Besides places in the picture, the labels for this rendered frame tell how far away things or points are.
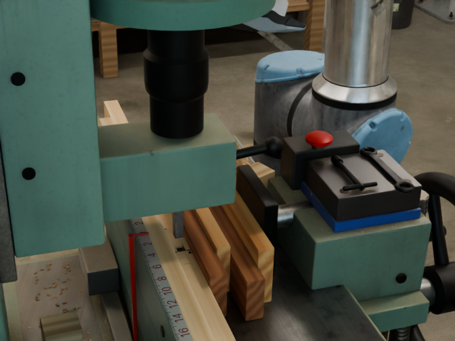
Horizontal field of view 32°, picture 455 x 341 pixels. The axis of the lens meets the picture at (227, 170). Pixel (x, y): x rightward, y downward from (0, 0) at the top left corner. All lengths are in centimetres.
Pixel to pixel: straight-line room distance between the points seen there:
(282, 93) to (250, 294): 78
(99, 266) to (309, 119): 62
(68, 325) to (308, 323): 27
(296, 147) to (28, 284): 38
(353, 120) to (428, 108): 218
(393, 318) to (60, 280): 41
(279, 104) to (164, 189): 78
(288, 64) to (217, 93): 203
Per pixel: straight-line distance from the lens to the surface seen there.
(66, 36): 63
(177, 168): 74
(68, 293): 100
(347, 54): 135
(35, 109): 65
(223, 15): 64
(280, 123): 151
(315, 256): 81
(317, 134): 87
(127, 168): 73
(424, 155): 314
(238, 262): 79
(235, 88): 360
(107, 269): 95
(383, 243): 84
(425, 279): 100
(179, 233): 82
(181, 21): 63
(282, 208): 85
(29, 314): 98
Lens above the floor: 141
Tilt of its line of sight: 29 degrees down
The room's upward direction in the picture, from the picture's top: 1 degrees clockwise
